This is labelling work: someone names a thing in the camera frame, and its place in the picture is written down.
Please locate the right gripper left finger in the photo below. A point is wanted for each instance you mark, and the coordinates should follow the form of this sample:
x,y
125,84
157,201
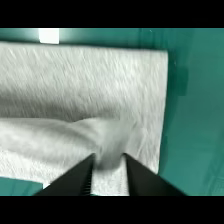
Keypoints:
x,y
75,181

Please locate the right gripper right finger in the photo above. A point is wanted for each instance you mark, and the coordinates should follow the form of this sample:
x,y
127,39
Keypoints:
x,y
146,181

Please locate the pale beige shirt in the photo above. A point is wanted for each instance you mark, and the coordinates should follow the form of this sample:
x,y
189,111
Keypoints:
x,y
83,86

